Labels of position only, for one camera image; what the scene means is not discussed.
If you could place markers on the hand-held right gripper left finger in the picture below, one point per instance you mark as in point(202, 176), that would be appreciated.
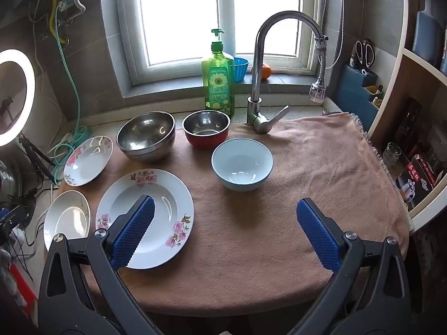
point(134, 230)

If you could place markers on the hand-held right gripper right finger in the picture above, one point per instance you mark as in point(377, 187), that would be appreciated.
point(319, 233)

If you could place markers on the large pink floral plate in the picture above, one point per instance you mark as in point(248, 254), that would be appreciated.
point(167, 199)

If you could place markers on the small white plate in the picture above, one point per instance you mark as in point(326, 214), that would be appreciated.
point(66, 216)

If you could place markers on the stainless steel bowl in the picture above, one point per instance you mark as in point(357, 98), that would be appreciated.
point(150, 156)
point(145, 129)

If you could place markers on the medium pink floral plate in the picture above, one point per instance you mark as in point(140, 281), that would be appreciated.
point(87, 164)

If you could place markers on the light blue bowl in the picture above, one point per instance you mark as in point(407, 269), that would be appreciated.
point(241, 162)

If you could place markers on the red steel bowl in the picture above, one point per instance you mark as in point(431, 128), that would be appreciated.
point(206, 127)

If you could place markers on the peach towel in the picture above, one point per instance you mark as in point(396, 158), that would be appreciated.
point(314, 167)

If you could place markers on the glass jar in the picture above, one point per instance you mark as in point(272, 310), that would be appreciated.
point(391, 158)

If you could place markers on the mint green power strip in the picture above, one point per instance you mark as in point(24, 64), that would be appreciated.
point(78, 136)

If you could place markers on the printed cardboard box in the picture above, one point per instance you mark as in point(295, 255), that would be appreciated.
point(417, 178)

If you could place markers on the black tripod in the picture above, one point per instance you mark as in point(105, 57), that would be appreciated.
point(36, 155)

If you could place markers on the red box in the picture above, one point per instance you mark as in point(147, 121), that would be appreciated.
point(22, 286)

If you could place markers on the steel pot lid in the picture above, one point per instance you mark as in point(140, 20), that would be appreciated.
point(8, 181)

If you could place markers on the faucet sprayer extension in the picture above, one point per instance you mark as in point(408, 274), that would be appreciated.
point(318, 90)

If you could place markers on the dark bottle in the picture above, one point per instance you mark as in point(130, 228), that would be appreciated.
point(410, 122)

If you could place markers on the blue knife holder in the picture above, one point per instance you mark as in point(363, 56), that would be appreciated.
point(352, 90)

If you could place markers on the chrome faucet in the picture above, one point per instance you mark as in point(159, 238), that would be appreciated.
point(256, 87)

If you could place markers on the white shelf cabinet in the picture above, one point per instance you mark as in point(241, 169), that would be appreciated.
point(387, 87)

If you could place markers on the green dish soap bottle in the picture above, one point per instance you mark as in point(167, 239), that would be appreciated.
point(218, 83)

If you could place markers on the orange fruit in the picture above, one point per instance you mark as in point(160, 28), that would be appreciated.
point(266, 72)

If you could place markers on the blue plastic cup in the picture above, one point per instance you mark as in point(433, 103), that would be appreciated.
point(241, 69)

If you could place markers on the black scissors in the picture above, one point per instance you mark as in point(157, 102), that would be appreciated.
point(363, 54)

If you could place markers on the blue cutting board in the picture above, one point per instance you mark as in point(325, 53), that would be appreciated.
point(426, 31)

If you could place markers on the white window frame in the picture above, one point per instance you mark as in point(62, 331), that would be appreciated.
point(125, 42)

